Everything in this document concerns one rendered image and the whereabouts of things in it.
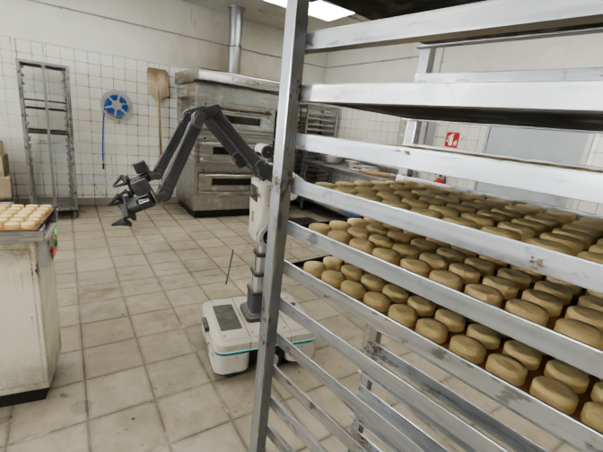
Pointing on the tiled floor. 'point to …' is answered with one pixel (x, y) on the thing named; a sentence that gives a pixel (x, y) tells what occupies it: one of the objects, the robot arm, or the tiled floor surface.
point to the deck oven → (228, 195)
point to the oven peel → (159, 85)
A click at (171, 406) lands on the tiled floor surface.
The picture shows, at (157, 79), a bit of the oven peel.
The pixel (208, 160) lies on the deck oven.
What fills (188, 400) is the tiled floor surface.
